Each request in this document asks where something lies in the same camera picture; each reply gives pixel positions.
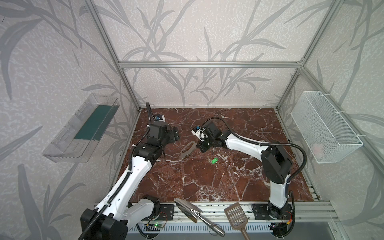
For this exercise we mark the steel garden trowel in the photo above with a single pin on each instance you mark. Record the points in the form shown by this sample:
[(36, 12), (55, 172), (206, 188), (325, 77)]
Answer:
[(194, 213)]

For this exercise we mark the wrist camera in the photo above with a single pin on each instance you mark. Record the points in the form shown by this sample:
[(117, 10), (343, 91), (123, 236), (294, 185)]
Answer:
[(159, 117), (199, 132)]

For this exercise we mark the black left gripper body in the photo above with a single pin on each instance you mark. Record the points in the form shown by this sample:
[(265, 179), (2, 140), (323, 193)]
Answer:
[(172, 133)]

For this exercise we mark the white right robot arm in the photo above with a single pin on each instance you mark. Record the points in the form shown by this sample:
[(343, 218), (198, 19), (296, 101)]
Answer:
[(277, 164)]

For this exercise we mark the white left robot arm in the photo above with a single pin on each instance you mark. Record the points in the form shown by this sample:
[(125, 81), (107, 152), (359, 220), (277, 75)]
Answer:
[(111, 218)]

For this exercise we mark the aluminium frame post left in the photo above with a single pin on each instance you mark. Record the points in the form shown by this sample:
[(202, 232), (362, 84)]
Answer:
[(100, 28)]

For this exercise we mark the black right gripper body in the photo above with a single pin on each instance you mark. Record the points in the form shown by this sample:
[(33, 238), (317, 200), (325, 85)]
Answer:
[(202, 144)]

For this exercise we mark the pink object in basket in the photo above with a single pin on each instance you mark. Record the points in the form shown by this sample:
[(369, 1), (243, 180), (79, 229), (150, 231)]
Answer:
[(318, 151)]

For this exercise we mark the white wire mesh basket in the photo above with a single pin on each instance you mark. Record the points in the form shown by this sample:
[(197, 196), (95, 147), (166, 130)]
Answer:
[(320, 122)]

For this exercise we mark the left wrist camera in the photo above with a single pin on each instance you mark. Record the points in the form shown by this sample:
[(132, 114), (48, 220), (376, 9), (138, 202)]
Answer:
[(159, 117)]

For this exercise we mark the brown slotted scoop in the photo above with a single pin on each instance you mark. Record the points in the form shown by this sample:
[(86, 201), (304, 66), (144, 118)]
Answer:
[(237, 218)]

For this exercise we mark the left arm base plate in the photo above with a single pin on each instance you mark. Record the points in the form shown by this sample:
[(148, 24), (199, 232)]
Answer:
[(166, 212)]

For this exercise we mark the aluminium frame post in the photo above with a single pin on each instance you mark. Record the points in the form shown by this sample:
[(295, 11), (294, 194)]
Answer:
[(331, 13), (100, 28)]

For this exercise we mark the clear plastic wall bin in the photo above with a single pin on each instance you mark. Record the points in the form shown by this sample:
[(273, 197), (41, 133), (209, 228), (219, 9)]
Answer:
[(78, 139)]

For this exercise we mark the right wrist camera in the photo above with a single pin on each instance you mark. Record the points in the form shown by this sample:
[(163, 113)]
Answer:
[(199, 132)]

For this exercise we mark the aluminium frame post right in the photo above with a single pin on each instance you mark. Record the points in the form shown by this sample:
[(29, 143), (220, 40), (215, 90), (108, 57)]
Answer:
[(331, 13)]

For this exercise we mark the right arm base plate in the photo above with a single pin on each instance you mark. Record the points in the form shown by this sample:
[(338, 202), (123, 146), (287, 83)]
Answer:
[(271, 212)]

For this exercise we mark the aluminium frame crossbar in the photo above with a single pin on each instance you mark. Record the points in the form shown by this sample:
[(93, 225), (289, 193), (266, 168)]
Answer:
[(198, 64)]

